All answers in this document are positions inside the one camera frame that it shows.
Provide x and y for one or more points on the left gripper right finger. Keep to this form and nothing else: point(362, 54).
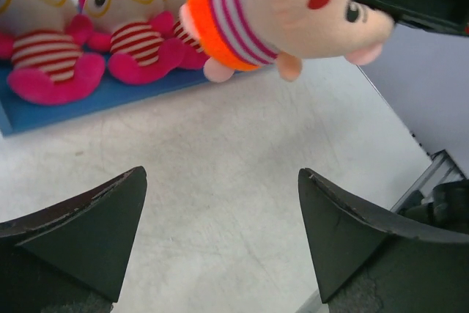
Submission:
point(369, 259)

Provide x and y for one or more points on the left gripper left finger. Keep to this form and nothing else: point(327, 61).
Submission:
point(73, 256)

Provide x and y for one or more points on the black-haired doll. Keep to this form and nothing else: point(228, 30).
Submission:
point(244, 35)

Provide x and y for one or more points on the white plush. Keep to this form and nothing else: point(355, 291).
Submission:
point(137, 35)
point(44, 41)

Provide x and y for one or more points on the blue and yellow toy shelf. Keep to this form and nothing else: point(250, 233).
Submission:
point(19, 116)

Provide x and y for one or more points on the aluminium right side rail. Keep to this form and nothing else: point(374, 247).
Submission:
point(443, 169)

